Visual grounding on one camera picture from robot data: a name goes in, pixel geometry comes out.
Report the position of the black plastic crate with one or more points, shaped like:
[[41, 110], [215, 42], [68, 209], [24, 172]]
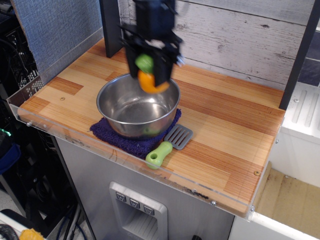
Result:
[[17, 64]]

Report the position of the clear acrylic table guard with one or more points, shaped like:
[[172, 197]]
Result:
[[234, 124]]

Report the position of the white toy sink counter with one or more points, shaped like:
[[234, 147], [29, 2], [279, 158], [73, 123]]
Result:
[[287, 204]]

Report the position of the purple towel cloth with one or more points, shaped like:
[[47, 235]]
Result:
[[138, 148]]

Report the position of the black right support post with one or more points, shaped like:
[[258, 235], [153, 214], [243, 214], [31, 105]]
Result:
[[301, 55]]

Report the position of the black support post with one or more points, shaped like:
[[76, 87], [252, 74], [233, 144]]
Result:
[[301, 55], [111, 25]]

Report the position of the grey spatula green handle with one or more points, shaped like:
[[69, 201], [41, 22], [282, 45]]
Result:
[[177, 138]]

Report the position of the black left support post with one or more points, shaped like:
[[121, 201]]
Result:
[[111, 25]]

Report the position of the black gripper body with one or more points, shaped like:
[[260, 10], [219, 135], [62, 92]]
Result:
[[155, 20]]

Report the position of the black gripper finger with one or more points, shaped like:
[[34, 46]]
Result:
[[163, 61], [132, 51]]

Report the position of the blue fabric panel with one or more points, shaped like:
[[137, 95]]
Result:
[[58, 31]]

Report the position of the silver toy fridge cabinet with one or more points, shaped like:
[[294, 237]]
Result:
[[124, 204]]

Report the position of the stainless steel bowl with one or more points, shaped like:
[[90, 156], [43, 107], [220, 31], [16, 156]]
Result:
[[133, 113]]

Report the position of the orange toy carrot green top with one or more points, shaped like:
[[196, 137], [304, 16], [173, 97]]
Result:
[[146, 77]]

